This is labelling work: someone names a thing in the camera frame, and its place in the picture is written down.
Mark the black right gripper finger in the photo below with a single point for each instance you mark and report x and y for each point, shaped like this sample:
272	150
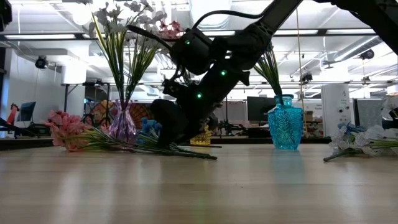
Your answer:
169	121
158	40

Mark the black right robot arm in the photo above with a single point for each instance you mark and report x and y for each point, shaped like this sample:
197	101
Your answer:
280	15

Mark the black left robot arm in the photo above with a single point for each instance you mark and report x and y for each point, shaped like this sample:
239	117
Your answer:
4	12

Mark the yellow glass vase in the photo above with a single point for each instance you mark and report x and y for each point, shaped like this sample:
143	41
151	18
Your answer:
202	138

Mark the purple glass vase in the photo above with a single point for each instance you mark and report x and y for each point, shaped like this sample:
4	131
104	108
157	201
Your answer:
122	124

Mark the blue glass vase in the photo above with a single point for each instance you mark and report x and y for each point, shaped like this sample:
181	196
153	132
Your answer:
286	127

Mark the black flat monitor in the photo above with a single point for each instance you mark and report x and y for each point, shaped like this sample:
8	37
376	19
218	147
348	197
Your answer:
259	109

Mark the colourful patterned tapestry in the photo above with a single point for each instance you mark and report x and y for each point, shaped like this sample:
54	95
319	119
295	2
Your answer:
99	112

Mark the black-legged high table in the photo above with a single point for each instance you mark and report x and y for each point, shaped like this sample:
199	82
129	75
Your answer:
66	99

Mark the blue-lit monitor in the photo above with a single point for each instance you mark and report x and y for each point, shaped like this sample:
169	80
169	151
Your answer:
26	111

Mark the grey partition panel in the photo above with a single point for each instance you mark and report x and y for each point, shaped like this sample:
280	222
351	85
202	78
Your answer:
370	113

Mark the silver ventilation duct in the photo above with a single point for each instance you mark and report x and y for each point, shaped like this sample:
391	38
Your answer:
214	21

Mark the black aluminium table frame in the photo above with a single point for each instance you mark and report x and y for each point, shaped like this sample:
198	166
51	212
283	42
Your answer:
248	140

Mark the black ceiling-mounted camera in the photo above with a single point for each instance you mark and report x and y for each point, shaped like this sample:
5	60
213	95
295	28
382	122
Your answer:
367	54
41	63
307	77

